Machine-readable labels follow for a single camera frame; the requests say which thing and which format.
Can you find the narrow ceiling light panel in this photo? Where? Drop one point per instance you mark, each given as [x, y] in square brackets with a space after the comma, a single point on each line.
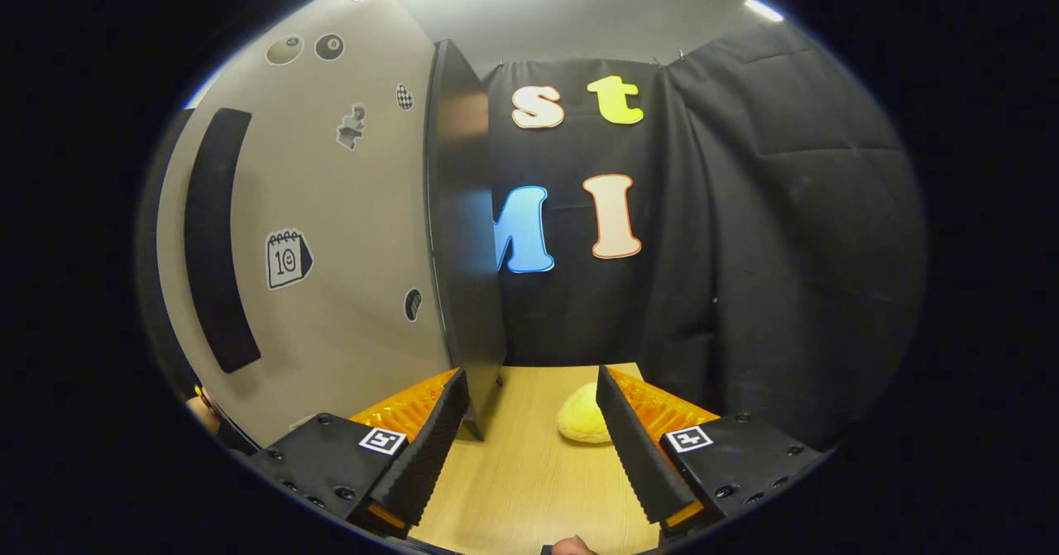
[763, 9]

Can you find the brown round coaster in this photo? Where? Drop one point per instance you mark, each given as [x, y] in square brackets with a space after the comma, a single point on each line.
[572, 547]

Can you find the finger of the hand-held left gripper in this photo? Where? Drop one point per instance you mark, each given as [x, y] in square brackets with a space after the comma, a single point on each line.
[205, 414]

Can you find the dark grey cabinet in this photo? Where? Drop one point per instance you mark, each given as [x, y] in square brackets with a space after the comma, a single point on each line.
[467, 290]

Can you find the light grey cabinet door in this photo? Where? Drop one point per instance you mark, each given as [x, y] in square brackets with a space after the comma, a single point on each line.
[356, 208]

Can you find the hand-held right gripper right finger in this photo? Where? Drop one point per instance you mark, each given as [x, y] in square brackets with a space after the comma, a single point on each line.
[641, 456]

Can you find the yellow bumpy toy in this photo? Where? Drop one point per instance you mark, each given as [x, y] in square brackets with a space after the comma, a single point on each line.
[582, 418]

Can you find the black backdrop cloth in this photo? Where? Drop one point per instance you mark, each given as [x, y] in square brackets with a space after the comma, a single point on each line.
[786, 249]

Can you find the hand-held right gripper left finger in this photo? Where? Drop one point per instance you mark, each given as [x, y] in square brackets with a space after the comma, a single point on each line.
[418, 456]

